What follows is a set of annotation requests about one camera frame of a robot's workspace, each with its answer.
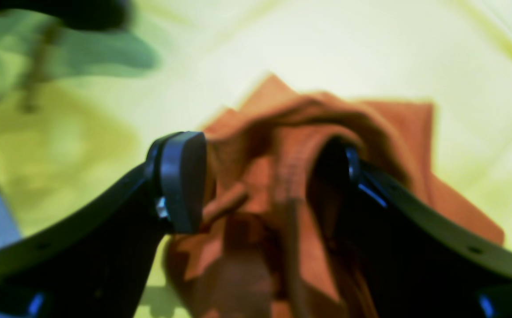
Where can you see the screen-left right gripper black right finger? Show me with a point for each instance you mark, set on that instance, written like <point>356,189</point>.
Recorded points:
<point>417,263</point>

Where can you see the screen-left right gripper black left finger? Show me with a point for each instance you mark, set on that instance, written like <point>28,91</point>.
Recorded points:
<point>96,262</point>

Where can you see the terracotta orange T-shirt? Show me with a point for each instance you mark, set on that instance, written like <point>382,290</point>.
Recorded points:
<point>276,185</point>

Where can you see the yellow table cloth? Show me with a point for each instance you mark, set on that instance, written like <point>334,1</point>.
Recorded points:
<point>87,86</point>

